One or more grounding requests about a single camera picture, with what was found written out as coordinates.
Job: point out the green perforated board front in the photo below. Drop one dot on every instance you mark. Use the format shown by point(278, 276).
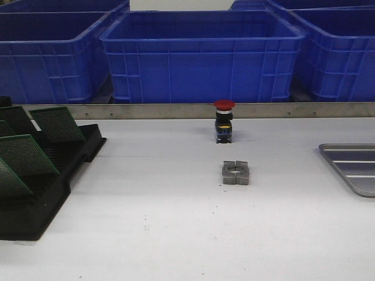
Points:
point(11, 184)

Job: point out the green perforated board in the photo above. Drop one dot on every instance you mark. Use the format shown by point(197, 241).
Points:
point(25, 157)
point(57, 124)
point(18, 120)
point(11, 184)

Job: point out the green perforated board rear right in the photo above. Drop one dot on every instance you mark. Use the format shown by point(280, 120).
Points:
point(57, 124)

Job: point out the green perforated board middle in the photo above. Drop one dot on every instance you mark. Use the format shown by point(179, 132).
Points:
point(25, 157)

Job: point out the silver metal tray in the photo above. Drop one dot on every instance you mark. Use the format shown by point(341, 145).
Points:
point(354, 163)

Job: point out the green perforated board rear left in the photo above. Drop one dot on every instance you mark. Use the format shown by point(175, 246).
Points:
point(18, 120)

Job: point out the black slotted board rack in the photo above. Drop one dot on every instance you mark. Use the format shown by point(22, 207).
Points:
point(25, 218)

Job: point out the red emergency stop button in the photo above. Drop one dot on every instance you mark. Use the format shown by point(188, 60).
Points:
point(223, 124)

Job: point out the grey square metal nut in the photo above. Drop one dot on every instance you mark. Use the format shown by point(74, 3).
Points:
point(235, 172)

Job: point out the centre blue plastic crate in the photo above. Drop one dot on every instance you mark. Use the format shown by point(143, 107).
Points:
point(201, 56)

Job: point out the blue plastic crate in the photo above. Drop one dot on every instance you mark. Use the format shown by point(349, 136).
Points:
point(53, 57)
point(201, 56)
point(336, 60)

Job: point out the left blue plastic crate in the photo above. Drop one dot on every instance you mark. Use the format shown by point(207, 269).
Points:
point(53, 57)

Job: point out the far right blue crate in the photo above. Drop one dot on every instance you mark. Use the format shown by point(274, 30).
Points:
point(294, 4)

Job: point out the right blue plastic crate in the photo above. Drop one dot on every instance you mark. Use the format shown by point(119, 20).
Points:
point(336, 60)

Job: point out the far left blue crate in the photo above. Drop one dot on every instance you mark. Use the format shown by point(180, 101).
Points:
point(65, 6)

